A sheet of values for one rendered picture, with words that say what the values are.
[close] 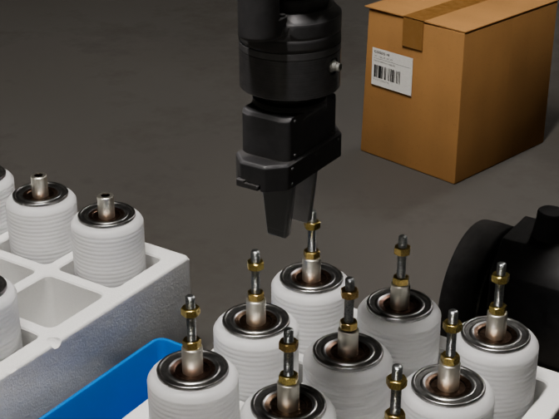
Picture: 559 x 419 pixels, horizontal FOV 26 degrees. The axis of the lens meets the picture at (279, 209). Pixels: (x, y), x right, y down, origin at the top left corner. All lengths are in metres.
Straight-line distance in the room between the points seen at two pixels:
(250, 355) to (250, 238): 0.78
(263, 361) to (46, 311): 0.42
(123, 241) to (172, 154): 0.87
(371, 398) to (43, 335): 0.43
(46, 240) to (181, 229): 0.51
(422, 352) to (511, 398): 0.11
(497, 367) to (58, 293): 0.61
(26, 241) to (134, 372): 0.25
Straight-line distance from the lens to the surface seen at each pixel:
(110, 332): 1.55
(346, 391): 1.27
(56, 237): 1.66
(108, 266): 1.59
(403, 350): 1.37
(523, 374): 1.34
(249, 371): 1.34
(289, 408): 1.21
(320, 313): 1.41
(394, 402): 1.14
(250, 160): 1.04
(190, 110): 2.66
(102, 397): 1.53
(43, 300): 1.64
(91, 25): 3.28
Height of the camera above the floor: 0.95
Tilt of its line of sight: 26 degrees down
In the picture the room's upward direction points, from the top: straight up
